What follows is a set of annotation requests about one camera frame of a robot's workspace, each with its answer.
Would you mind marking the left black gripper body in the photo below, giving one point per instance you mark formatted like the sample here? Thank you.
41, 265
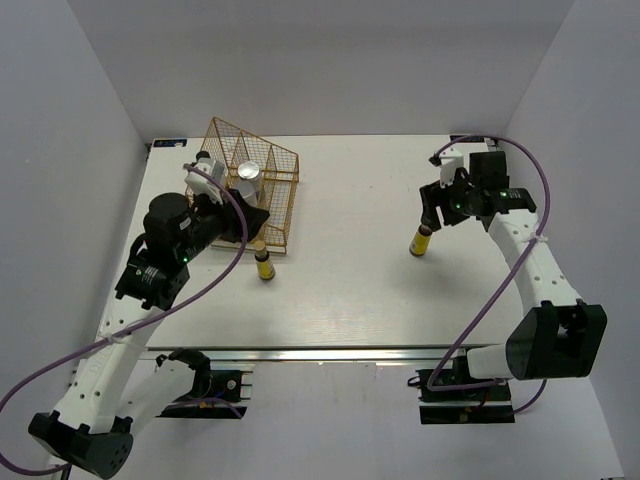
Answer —
215, 220

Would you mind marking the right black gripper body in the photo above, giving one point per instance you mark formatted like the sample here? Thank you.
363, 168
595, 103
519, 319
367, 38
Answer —
454, 201

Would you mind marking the white jar blue label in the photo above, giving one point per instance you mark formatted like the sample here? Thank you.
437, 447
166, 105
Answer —
251, 171

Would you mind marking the small yellow bottle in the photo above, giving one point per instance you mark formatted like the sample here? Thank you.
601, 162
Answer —
420, 242
265, 268

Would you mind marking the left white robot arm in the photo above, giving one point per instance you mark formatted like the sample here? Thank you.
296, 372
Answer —
94, 425

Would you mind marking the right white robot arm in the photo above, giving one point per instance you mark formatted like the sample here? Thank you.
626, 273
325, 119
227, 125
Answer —
560, 334

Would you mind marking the right blue table sticker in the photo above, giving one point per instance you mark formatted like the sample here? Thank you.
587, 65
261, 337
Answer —
460, 138

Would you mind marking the blue table sticker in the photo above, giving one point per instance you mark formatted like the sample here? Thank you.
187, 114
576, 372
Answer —
460, 138
170, 143

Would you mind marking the left blue table sticker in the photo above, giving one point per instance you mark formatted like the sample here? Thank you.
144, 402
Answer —
170, 143

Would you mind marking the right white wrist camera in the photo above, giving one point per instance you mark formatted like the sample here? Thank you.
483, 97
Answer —
448, 162

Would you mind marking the gold wire basket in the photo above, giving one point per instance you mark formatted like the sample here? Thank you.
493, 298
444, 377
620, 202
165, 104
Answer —
279, 175

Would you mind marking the aluminium front rail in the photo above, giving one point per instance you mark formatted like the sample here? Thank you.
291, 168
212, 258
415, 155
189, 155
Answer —
332, 354

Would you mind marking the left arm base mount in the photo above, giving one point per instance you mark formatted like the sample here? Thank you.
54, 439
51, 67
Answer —
230, 390

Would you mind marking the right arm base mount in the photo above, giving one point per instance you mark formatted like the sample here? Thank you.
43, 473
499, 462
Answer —
478, 406

